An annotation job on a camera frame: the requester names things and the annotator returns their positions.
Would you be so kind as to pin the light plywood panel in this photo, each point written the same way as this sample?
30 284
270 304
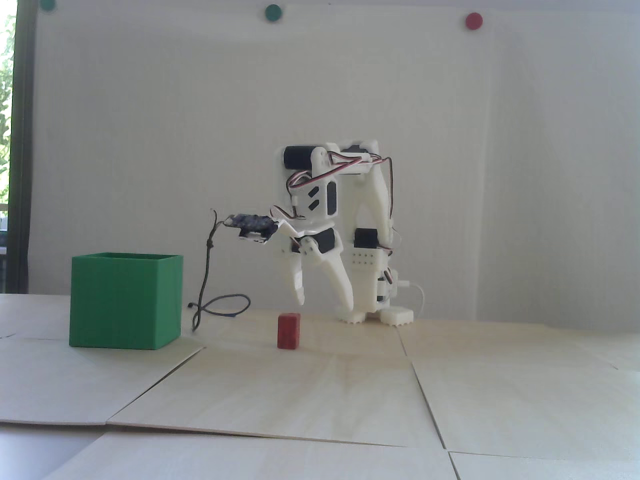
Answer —
300 395
50 380
525 400

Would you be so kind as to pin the red block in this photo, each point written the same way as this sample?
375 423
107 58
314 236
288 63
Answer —
288 331

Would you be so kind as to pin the green round magnet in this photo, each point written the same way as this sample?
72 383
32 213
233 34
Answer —
273 13
48 4

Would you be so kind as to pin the small wrist camera board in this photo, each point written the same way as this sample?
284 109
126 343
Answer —
252 225

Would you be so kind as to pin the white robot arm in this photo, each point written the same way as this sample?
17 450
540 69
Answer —
362 285

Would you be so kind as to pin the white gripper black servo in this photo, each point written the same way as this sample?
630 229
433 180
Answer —
326 242

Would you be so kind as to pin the green open box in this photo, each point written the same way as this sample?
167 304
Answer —
120 305

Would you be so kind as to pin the dark window frame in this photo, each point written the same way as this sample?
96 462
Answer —
22 150

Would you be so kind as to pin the red round magnet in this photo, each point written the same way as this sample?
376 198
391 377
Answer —
474 21

